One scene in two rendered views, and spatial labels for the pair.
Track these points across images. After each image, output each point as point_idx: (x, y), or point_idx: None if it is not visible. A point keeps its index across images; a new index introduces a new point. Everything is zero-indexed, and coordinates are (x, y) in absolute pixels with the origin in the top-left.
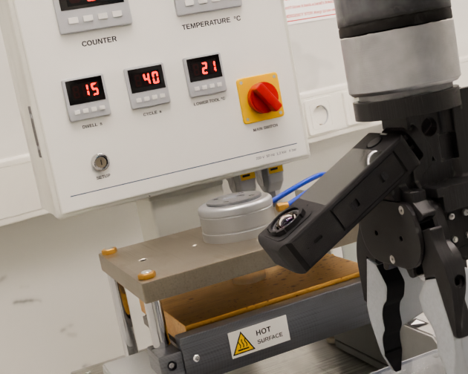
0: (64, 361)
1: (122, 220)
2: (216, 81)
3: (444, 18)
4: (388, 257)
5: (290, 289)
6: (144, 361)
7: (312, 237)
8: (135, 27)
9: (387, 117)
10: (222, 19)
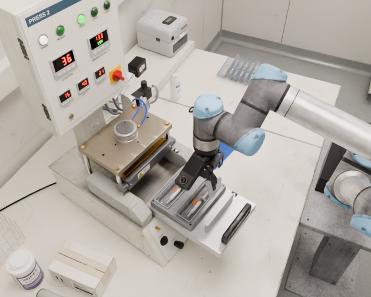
0: (14, 144)
1: None
2: (103, 75)
3: None
4: None
5: (146, 152)
6: (100, 176)
7: (191, 184)
8: (78, 67)
9: (205, 155)
10: (104, 52)
